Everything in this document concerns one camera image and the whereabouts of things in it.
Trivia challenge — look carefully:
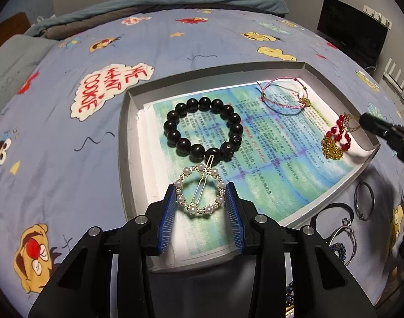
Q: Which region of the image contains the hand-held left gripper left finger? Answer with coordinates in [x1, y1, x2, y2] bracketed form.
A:
[28, 182, 179, 318]

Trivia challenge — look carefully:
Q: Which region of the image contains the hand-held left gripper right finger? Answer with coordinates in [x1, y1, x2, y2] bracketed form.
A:
[225, 182, 379, 318]

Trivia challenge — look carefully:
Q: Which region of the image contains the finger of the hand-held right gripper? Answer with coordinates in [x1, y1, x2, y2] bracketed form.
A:
[358, 112, 404, 170]

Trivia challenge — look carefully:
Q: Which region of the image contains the pearl ring hair clip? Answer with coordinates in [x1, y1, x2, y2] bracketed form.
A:
[174, 154, 227, 219]

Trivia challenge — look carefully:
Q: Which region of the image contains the red bead bracelet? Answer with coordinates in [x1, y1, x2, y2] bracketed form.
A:
[325, 113, 363, 152]

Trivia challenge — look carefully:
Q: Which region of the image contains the grey cardboard tray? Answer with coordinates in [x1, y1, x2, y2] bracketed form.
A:
[117, 61, 381, 274]

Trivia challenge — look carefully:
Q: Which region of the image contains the blue bead jewelry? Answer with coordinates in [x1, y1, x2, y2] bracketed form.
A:
[331, 242, 350, 266]

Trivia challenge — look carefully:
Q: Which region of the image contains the white router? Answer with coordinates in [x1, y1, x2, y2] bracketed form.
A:
[382, 58, 404, 97]

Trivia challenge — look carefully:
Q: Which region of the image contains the printed paper sheet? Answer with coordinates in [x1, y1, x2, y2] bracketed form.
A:
[143, 80, 365, 266]

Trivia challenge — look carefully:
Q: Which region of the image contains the black bangle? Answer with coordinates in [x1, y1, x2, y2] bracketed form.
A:
[312, 202, 355, 236]

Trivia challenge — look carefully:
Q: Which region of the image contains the blue bead strand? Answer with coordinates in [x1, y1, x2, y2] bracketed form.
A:
[284, 281, 295, 318]

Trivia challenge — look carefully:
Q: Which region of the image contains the black monitor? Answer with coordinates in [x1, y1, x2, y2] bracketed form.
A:
[316, 0, 389, 65]

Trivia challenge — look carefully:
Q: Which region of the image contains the printed blue blanket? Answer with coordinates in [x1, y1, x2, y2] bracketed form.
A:
[0, 7, 404, 318]

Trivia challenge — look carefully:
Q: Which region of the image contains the grey folded blanket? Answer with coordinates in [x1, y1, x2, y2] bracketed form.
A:
[44, 5, 202, 40]

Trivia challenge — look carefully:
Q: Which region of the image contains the grey pillow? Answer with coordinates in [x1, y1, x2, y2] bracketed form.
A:
[0, 34, 54, 117]

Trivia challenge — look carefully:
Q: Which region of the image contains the wooden headboard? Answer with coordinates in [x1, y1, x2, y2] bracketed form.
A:
[0, 11, 32, 58]

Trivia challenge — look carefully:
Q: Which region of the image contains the gold chain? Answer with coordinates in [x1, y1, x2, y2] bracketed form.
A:
[321, 136, 344, 160]

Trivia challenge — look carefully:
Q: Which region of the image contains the pink cord bracelet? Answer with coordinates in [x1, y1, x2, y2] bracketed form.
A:
[258, 77, 312, 115]

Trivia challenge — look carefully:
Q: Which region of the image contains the black bead bracelet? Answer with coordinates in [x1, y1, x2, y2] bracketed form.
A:
[163, 96, 245, 166]

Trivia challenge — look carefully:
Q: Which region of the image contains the thin dark ring bracelet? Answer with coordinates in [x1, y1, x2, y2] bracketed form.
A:
[353, 180, 375, 222]

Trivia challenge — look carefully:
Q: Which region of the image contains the silver bracelet with stone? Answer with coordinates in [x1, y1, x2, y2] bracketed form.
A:
[329, 217, 358, 259]

